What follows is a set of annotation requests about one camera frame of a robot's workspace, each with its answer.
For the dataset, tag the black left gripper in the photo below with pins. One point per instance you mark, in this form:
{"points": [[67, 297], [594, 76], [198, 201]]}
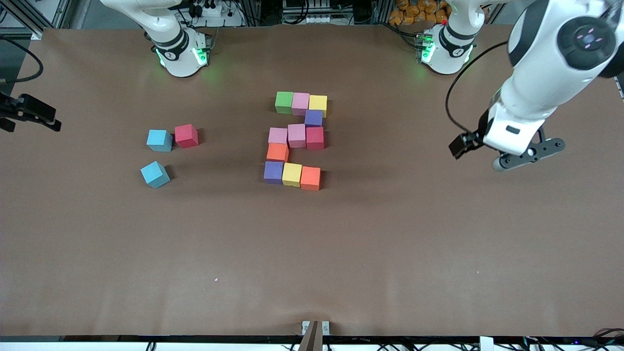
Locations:
{"points": [[480, 132]]}

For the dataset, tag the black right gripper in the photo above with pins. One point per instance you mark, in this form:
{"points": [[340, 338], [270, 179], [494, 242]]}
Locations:
{"points": [[19, 109]]}

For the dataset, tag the red foam cube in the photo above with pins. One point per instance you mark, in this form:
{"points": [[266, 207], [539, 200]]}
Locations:
{"points": [[186, 135], [315, 138]]}

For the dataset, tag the yellow foam cube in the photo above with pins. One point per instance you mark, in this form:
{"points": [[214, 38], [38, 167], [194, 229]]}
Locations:
{"points": [[318, 104], [292, 174]]}

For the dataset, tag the purple foam cube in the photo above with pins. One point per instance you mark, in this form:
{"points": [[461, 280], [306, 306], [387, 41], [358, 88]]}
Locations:
{"points": [[313, 118], [273, 172]]}

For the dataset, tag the orange foam cube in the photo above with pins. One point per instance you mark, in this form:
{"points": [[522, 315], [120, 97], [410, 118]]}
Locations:
{"points": [[278, 152], [310, 178]]}

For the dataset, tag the pink foam cube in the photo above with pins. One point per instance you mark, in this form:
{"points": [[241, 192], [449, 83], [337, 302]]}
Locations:
{"points": [[300, 103], [296, 135], [278, 135]]}

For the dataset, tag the green foam cube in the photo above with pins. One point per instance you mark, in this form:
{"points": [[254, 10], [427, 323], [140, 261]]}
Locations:
{"points": [[284, 102]]}

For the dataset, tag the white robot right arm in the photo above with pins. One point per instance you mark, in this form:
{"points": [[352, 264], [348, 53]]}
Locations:
{"points": [[178, 53]]}

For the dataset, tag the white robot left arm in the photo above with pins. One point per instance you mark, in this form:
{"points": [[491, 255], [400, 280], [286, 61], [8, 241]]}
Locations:
{"points": [[551, 73]]}

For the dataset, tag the blue foam cube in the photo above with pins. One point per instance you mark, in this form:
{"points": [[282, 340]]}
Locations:
{"points": [[159, 140], [155, 174]]}

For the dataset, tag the bag of oranges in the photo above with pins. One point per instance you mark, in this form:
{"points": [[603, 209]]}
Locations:
{"points": [[414, 12]]}

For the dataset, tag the white power strip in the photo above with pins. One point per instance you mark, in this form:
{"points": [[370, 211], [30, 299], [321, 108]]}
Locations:
{"points": [[212, 10]]}

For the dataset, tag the white electronics box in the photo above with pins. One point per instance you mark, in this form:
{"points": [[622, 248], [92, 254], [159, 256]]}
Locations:
{"points": [[312, 12]]}

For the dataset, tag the aluminium frame profile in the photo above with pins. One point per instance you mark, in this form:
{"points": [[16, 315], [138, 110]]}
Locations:
{"points": [[29, 24]]}

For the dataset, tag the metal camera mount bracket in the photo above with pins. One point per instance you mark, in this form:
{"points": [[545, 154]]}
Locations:
{"points": [[314, 336]]}

